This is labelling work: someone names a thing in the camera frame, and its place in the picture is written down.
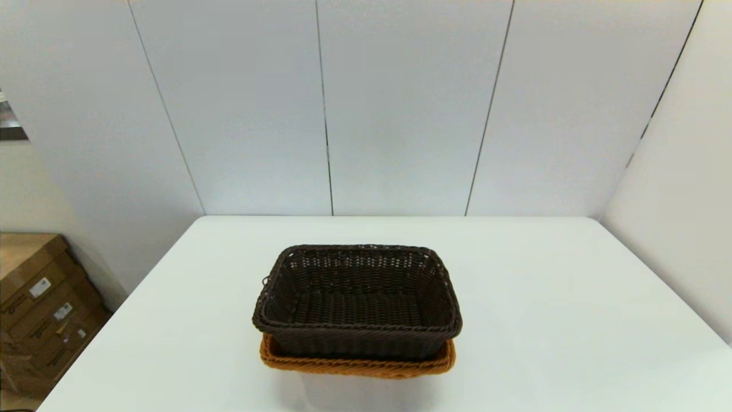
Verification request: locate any orange wicker basket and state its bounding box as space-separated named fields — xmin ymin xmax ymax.
xmin=259 ymin=334 xmax=457 ymax=380

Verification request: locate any brown cardboard box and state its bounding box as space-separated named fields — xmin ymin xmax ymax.
xmin=0 ymin=232 xmax=89 ymax=315
xmin=0 ymin=312 xmax=113 ymax=397
xmin=0 ymin=280 xmax=109 ymax=355

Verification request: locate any grey metal wall fixture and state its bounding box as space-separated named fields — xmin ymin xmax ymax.
xmin=0 ymin=92 xmax=29 ymax=141

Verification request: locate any dark brown wicker basket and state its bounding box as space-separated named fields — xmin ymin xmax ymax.
xmin=252 ymin=244 xmax=463 ymax=362

